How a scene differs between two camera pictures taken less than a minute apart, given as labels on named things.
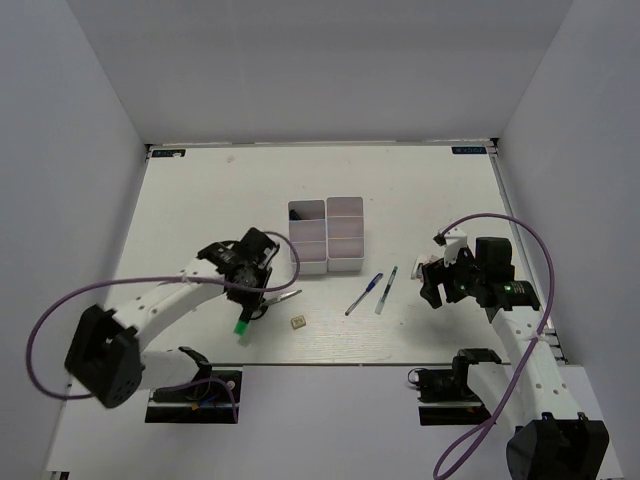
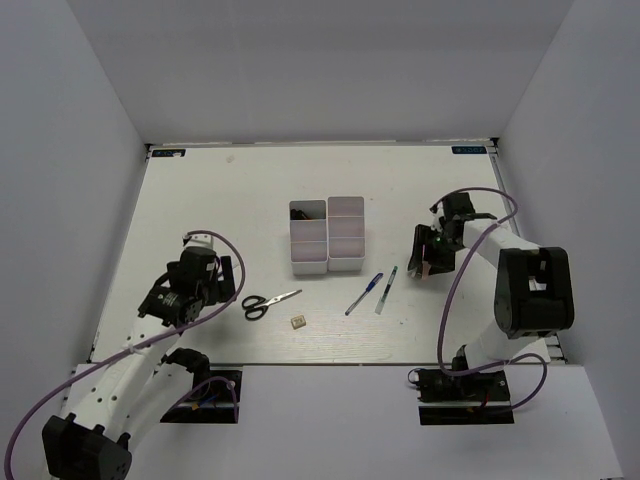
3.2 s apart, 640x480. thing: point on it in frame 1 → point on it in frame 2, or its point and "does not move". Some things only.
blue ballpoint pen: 363,295 does not move
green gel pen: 387,289 does not move
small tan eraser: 298,322 does not move
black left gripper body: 259,276 → 216,291
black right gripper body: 459,278 → 444,251
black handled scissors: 269,301 does not move
